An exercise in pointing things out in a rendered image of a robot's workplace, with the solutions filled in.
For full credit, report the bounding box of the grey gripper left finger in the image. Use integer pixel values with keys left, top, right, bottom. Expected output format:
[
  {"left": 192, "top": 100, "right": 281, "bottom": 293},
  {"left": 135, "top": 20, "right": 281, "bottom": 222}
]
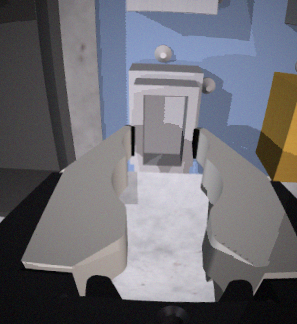
[{"left": 0, "top": 125, "right": 135, "bottom": 323}]

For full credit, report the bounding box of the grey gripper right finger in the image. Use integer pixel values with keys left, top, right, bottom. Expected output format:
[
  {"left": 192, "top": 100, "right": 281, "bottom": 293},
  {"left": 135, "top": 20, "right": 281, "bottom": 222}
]
[{"left": 192, "top": 127, "right": 297, "bottom": 309}]

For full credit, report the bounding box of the yellow rectangular block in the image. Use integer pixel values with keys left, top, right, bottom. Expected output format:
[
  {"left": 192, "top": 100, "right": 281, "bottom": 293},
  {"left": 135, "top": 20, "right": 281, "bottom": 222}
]
[{"left": 255, "top": 72, "right": 297, "bottom": 182}]

